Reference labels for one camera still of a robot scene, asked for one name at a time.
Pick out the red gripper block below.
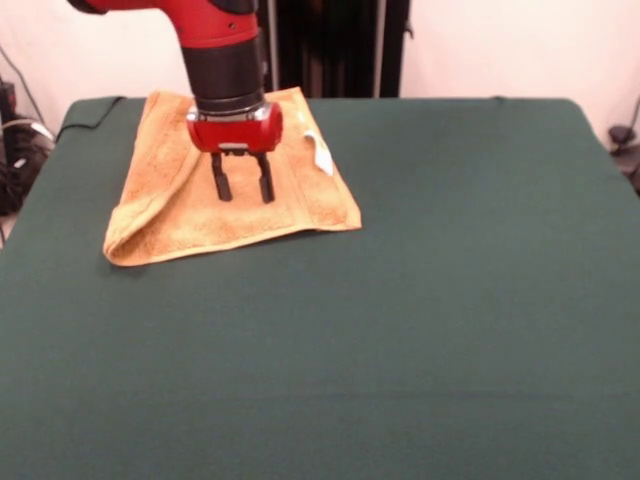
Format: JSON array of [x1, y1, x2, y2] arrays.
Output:
[[185, 102, 285, 205]]

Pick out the black plug adapter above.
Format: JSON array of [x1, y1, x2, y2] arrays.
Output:
[[608, 125, 637, 151]]

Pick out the white cable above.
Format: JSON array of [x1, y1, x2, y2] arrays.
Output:
[[0, 115, 55, 146]]

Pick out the dark green tablecloth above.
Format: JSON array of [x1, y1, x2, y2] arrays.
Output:
[[0, 96, 640, 480]]

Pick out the black cable tangle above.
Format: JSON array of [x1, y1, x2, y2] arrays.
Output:
[[0, 124, 51, 217]]

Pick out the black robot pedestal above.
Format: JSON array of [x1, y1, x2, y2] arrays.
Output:
[[257, 0, 416, 100]]

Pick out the black power strip red switch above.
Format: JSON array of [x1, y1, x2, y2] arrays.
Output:
[[0, 79, 16, 126]]

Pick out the tan terry towel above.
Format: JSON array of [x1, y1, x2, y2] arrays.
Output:
[[103, 86, 363, 268]]

